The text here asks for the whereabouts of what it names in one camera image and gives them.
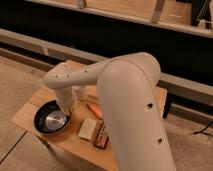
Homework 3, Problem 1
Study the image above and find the beige rectangular block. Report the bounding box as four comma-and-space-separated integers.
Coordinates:
78, 118, 97, 140

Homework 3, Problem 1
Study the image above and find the black cable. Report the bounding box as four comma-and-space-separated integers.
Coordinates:
192, 119, 213, 136

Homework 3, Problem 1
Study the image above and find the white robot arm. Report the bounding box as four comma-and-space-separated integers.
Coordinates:
44, 52, 176, 171

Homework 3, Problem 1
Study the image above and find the black ceramic bowl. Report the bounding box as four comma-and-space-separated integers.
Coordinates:
34, 100, 70, 135

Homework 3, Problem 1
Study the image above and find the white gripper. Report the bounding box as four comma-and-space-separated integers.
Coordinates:
55, 87, 76, 117

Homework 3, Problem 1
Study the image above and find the orange carrot toy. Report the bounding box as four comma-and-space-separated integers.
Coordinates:
87, 104, 103, 119

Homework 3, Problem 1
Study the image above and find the wooden table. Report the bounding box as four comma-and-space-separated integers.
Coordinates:
10, 59, 168, 171

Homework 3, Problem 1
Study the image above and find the long wooden shelf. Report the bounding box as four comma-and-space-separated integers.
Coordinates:
27, 0, 213, 39

